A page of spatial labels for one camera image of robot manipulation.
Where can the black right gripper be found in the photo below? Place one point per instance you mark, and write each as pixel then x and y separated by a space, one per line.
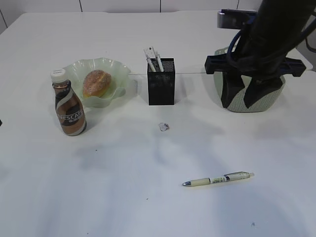
pixel 259 50

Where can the Nescafe coffee bottle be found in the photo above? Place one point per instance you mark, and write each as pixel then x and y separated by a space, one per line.
pixel 68 106

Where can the cream ballpoint pen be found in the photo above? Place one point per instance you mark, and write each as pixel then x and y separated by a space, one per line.
pixel 225 178

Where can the blue grey ballpoint pen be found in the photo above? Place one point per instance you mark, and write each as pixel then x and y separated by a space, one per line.
pixel 158 59

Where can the clear plastic ruler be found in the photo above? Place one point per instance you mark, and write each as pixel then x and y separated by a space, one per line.
pixel 150 52

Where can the sugared bread roll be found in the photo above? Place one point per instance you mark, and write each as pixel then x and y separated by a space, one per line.
pixel 96 83

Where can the green woven plastic basket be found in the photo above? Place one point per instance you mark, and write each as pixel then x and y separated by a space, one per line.
pixel 237 105

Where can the black mesh pen holder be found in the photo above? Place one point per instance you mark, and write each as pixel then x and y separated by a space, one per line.
pixel 161 85

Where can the green ruffled glass plate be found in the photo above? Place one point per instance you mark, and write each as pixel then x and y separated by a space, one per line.
pixel 119 72

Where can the small torn paper bit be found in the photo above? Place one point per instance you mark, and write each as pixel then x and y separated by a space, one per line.
pixel 163 126

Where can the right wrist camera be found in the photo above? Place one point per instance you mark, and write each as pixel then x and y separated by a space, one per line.
pixel 234 19

